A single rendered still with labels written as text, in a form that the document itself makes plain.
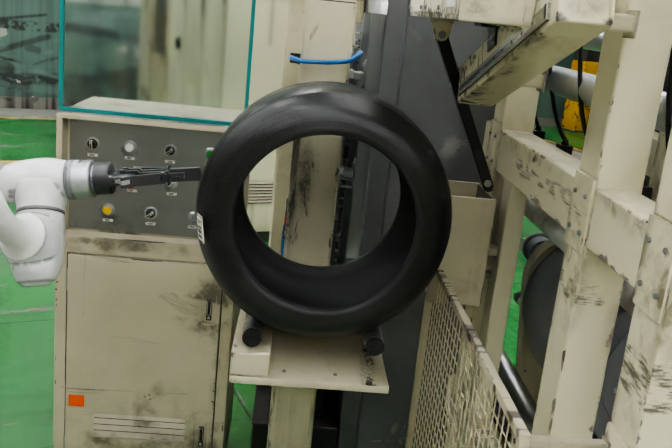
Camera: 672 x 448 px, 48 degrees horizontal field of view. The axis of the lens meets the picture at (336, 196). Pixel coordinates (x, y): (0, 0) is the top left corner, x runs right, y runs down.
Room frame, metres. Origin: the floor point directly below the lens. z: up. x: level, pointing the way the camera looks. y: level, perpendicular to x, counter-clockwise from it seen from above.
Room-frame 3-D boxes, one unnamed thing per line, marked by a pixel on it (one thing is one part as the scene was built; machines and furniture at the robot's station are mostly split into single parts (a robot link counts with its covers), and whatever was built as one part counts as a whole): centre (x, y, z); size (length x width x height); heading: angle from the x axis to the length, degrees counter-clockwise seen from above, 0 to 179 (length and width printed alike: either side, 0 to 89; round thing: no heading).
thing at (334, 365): (1.76, 0.03, 0.80); 0.37 x 0.36 x 0.02; 94
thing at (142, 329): (2.38, 0.57, 0.63); 0.56 x 0.41 x 1.27; 94
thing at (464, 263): (2.01, -0.34, 1.05); 0.20 x 0.15 x 0.30; 4
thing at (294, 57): (2.01, 0.07, 1.51); 0.19 x 0.19 x 0.06; 4
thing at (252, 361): (1.75, 0.17, 0.84); 0.36 x 0.09 x 0.06; 4
